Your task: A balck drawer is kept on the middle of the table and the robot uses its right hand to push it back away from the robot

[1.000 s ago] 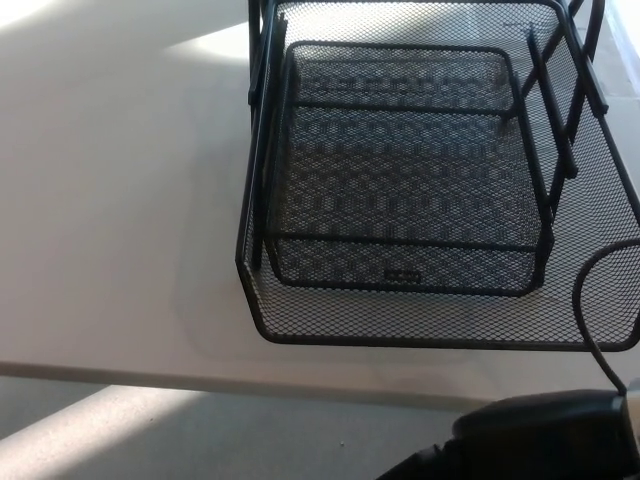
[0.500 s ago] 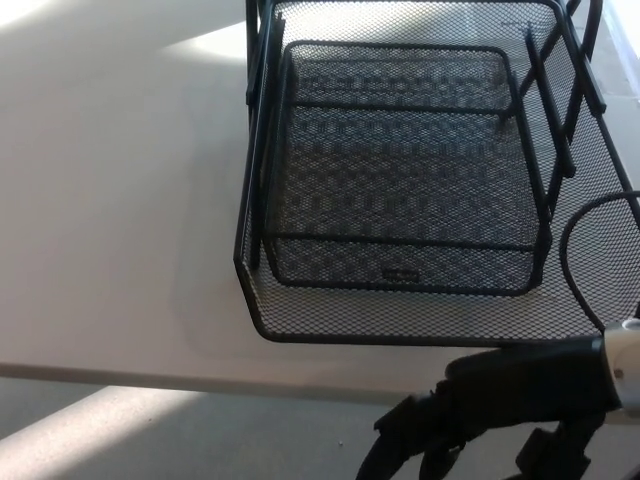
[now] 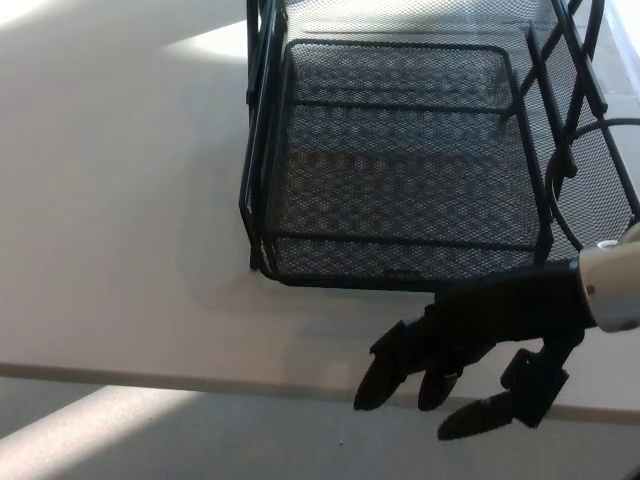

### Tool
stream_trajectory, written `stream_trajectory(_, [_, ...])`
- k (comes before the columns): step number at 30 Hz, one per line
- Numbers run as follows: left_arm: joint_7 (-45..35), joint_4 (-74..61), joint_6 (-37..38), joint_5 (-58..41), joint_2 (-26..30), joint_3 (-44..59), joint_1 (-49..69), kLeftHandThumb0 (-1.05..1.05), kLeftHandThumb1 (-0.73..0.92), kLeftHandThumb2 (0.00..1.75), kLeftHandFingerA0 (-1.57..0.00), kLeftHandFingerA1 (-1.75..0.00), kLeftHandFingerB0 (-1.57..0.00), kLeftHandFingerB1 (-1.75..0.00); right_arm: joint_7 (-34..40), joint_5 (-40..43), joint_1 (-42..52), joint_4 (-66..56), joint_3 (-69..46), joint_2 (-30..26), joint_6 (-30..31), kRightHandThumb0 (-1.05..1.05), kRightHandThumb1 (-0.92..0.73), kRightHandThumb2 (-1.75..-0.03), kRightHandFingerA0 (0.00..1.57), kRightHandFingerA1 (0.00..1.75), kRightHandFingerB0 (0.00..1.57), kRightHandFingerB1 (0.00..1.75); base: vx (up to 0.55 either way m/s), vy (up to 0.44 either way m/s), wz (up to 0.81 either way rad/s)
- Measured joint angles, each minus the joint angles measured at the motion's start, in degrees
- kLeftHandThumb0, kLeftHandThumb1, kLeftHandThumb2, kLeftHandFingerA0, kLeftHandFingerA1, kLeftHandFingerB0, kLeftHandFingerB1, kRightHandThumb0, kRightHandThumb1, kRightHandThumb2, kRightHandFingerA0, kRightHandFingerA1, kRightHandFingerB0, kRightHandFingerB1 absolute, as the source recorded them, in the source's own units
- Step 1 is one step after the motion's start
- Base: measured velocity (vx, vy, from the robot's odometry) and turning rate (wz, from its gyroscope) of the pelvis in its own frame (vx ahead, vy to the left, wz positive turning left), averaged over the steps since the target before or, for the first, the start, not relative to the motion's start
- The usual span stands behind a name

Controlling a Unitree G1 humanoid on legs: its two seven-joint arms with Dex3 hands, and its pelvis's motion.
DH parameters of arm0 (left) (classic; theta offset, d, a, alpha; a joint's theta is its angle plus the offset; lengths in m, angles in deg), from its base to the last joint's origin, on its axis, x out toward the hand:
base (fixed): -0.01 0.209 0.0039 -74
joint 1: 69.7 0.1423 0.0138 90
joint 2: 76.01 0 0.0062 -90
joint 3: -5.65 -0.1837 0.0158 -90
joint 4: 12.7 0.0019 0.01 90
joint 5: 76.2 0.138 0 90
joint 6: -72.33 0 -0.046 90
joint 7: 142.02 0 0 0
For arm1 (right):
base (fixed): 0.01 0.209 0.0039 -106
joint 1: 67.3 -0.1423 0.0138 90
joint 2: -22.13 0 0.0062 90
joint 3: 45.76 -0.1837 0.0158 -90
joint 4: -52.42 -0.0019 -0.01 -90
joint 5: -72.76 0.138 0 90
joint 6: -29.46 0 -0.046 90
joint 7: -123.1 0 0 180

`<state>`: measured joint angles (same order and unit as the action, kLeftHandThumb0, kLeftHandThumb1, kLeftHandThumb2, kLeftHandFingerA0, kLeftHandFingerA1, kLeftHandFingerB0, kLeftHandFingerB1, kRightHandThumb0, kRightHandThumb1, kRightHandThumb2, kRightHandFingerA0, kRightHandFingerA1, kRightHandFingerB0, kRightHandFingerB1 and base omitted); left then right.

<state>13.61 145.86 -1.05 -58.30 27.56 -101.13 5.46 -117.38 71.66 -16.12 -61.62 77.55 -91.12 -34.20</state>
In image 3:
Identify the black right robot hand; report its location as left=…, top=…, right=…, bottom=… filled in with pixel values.
left=352, top=258, right=599, bottom=442

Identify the black mesh sliding drawer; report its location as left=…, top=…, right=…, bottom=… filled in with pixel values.
left=238, top=0, right=640, bottom=294

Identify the small black mesh tray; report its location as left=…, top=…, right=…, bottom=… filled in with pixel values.
left=263, top=38, right=554, bottom=292

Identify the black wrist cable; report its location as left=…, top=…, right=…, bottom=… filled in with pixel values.
left=544, top=117, right=640, bottom=251

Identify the black metal organizer frame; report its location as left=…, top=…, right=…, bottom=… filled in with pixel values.
left=244, top=0, right=609, bottom=274

